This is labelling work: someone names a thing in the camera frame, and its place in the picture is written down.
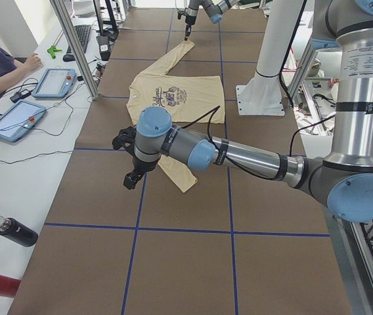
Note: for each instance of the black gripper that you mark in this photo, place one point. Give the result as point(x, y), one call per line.
point(141, 167)
point(189, 21)

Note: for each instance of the cream long-sleeve printed shirt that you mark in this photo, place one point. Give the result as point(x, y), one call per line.
point(161, 108)

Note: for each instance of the far blue teach pendant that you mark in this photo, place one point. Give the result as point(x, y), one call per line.
point(55, 83)

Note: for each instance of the blue teach pendant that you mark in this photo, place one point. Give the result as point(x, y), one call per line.
point(55, 83)
point(16, 122)

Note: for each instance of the black computer mouse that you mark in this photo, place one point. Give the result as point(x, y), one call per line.
point(68, 58)

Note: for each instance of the black keyboard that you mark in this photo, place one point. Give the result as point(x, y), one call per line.
point(83, 33)

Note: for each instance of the near blue teach pendant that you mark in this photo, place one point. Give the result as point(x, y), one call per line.
point(16, 122)

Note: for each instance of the green plastic tool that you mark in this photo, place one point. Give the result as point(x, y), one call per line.
point(52, 50)

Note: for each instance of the black water bottle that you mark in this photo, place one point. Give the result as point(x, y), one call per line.
point(17, 232)

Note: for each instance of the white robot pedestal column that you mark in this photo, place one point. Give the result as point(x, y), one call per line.
point(264, 93)

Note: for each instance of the aluminium frame post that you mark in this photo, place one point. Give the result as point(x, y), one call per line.
point(73, 41)

